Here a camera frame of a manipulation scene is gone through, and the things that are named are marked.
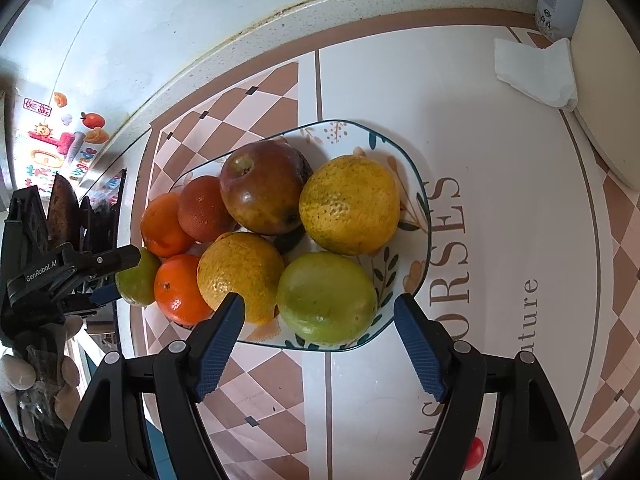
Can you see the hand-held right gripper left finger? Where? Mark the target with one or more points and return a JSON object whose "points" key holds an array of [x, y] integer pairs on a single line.
{"points": [[220, 350]]}

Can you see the dark red orange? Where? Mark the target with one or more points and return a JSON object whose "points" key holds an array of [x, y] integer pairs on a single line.
{"points": [[205, 210]]}

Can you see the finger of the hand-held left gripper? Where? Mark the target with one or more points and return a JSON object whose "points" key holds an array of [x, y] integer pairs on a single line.
{"points": [[100, 296], [112, 259]]}

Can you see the person's left hand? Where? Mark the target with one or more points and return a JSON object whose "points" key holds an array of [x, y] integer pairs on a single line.
{"points": [[65, 390]]}

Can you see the black wok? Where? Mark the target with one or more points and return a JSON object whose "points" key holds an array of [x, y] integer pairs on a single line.
{"points": [[62, 205]]}

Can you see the cream utensil holder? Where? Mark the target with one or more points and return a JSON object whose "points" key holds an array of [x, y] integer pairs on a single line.
{"points": [[610, 100]]}

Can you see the green apple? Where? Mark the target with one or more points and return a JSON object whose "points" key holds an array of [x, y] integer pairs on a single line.
{"points": [[137, 280], [325, 297]]}

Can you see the checkered brown table mat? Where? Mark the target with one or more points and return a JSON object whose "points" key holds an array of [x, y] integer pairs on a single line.
{"points": [[500, 210]]}

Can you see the yellow-green citrus fruit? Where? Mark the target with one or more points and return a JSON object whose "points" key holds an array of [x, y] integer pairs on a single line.
{"points": [[350, 205]]}

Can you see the yellow citrus fruit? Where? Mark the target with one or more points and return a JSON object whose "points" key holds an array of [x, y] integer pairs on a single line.
{"points": [[242, 275]]}

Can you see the floral oval ceramic plate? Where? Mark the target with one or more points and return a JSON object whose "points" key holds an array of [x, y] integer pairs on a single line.
{"points": [[400, 280]]}

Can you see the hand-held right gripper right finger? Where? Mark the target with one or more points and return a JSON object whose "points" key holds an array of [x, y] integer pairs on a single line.
{"points": [[420, 350]]}

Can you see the colourful wall stickers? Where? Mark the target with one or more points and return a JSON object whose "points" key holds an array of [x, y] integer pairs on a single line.
{"points": [[65, 135]]}

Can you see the red cherry tomato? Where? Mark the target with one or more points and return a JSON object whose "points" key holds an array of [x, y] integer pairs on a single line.
{"points": [[474, 452]]}

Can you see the brown-red apple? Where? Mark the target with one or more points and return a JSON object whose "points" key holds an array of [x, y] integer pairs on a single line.
{"points": [[262, 187]]}

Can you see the white paper tissue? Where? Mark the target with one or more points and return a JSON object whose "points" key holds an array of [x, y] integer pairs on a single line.
{"points": [[537, 72]]}

